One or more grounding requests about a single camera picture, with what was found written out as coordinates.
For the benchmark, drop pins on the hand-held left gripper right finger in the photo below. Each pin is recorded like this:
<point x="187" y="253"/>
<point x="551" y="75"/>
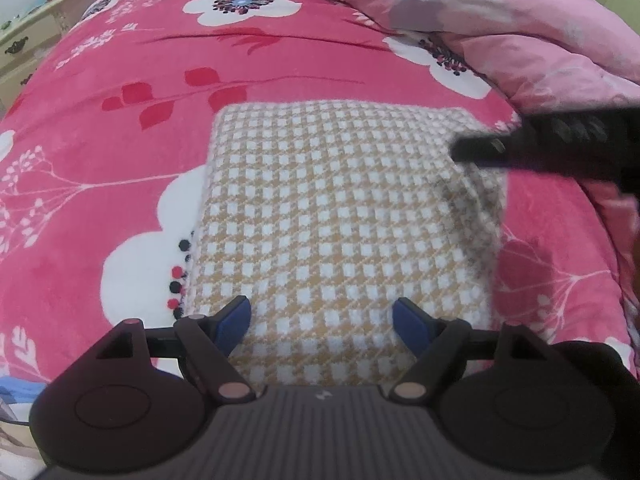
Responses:
<point x="410" y="325"/>

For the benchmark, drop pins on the blue cloth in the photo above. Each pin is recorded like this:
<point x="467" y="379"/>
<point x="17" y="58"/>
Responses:
<point x="20" y="391"/>

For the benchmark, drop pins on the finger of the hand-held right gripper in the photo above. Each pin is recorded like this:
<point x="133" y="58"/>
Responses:
<point x="480" y="150"/>

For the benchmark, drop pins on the pink grey floral quilt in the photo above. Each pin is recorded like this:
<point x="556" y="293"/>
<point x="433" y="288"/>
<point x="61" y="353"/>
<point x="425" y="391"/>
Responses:
<point x="525" y="20"/>

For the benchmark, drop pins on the beige white checked garment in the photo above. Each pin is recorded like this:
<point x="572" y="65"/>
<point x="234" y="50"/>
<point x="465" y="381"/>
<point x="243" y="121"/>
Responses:
<point x="325" y="210"/>

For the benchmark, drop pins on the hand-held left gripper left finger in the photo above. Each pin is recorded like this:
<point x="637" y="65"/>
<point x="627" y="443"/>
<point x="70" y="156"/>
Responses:
<point x="234" y="322"/>

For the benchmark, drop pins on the white bags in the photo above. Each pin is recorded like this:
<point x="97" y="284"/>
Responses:
<point x="15" y="440"/>

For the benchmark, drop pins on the pink floral blanket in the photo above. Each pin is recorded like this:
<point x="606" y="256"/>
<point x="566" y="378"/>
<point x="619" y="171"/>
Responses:
<point x="100" y="160"/>

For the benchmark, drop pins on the cream dresser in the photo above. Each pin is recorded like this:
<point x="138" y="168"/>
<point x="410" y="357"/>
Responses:
<point x="30" y="40"/>

